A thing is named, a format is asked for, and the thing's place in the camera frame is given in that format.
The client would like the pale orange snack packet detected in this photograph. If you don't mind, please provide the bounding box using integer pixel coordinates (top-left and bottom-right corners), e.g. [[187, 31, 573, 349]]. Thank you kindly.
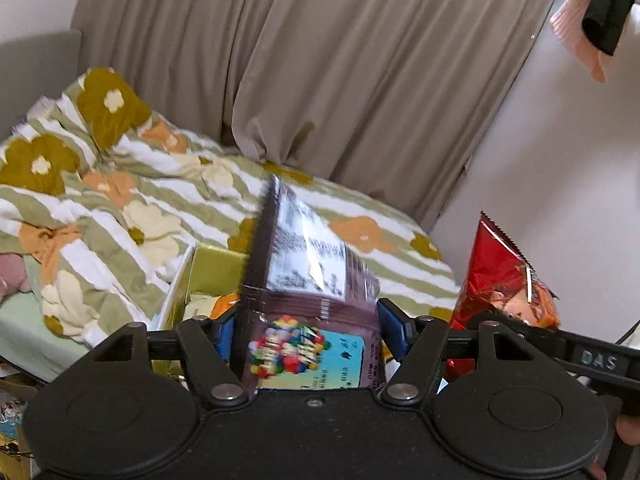
[[210, 292, 242, 321]]

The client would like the beige curtain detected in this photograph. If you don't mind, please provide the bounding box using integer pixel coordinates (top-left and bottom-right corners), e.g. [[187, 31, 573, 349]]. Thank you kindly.
[[70, 0, 559, 232]]

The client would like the grey headboard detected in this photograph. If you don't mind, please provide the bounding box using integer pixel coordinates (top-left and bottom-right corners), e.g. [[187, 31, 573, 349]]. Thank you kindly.
[[0, 29, 84, 128]]

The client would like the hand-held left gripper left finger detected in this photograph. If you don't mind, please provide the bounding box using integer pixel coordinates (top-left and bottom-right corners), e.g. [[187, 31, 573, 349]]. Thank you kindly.
[[93, 305, 251, 408]]

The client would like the pink garment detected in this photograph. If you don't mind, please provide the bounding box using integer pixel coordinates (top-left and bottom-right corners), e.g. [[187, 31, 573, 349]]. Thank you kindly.
[[549, 0, 615, 84]]

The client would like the floral striped blanket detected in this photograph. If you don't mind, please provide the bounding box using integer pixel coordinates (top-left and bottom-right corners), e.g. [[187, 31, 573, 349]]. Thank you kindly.
[[0, 65, 462, 352]]

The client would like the green bed sheet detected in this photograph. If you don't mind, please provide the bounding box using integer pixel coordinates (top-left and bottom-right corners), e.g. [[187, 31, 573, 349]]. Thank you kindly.
[[0, 259, 93, 387]]

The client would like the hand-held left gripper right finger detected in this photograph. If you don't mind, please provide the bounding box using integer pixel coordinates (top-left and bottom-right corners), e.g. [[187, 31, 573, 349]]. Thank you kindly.
[[376, 298, 536, 407]]

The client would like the black garment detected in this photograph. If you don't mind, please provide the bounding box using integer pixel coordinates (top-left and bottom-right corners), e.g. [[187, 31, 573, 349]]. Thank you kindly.
[[581, 0, 640, 57]]

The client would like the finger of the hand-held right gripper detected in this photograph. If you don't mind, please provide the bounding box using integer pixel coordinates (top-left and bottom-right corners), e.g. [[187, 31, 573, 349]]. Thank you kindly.
[[470, 309, 632, 377]]

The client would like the person's right hand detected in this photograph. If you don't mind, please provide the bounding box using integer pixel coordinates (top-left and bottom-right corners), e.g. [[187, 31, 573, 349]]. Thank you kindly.
[[589, 411, 640, 480]]

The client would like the green cardboard box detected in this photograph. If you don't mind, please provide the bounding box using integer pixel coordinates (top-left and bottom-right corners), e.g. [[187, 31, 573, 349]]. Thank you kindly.
[[149, 241, 252, 392]]

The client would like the thin black cable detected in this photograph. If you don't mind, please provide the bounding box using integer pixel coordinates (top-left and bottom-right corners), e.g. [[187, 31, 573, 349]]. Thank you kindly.
[[616, 319, 640, 347]]

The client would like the pale yellow snack packet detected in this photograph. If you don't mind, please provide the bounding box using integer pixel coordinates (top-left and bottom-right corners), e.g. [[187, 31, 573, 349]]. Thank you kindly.
[[184, 292, 222, 320]]

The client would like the red snack packet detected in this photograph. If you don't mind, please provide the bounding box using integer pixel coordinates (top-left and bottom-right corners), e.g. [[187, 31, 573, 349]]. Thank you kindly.
[[444, 211, 560, 382]]

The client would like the dark brown snack packet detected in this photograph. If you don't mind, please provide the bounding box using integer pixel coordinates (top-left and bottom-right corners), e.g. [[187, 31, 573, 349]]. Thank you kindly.
[[234, 174, 397, 392]]

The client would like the pink plush toy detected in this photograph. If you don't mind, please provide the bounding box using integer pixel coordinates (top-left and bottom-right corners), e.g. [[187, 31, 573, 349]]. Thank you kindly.
[[0, 253, 32, 307]]

